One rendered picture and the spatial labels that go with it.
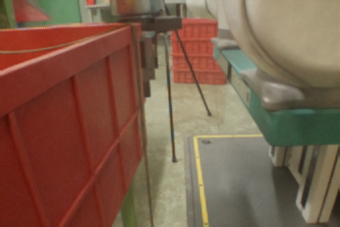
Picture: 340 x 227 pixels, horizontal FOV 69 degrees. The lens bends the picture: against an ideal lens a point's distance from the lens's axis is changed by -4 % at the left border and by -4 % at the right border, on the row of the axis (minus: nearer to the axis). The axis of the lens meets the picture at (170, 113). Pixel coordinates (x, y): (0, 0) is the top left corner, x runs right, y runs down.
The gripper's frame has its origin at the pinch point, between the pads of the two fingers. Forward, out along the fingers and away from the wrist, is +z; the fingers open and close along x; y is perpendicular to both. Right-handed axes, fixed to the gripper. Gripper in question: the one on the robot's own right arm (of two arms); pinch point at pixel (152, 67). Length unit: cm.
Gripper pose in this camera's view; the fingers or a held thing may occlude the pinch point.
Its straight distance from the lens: 83.4
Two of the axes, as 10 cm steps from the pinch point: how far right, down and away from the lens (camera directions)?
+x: 0.2, -4.1, 9.1
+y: 10.0, -0.2, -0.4
